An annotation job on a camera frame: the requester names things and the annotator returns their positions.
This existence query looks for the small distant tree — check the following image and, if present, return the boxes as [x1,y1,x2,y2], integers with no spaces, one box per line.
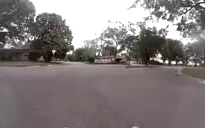
[73,39,99,63]

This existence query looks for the tall sparse-crowned tree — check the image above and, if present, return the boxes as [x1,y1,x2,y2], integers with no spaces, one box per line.
[98,23,138,58]

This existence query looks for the grey asphalt road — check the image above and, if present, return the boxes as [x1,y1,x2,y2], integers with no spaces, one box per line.
[0,63,205,128]

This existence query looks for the dark dense tree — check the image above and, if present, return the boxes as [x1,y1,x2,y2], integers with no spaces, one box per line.
[129,26,168,67]

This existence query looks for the large round-crowned tree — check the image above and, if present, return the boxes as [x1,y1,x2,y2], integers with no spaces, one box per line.
[29,12,74,63]

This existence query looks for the broad dark tree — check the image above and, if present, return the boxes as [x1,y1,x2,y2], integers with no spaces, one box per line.
[161,38,189,66]

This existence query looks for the grass strip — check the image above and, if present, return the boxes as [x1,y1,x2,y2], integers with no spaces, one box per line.
[0,60,54,68]

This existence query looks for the low dark house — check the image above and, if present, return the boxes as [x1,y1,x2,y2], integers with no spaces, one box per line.
[0,41,41,63]

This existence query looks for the grass verge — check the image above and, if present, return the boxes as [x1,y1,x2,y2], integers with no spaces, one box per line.
[181,66,205,82]

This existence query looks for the overhanging tree branches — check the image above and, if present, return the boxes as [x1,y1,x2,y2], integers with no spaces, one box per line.
[129,0,205,41]

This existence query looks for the large dark tree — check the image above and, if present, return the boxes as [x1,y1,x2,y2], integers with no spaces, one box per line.
[0,0,37,44]

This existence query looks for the triangular road sign on post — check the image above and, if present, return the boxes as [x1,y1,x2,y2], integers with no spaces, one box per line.
[51,49,57,64]

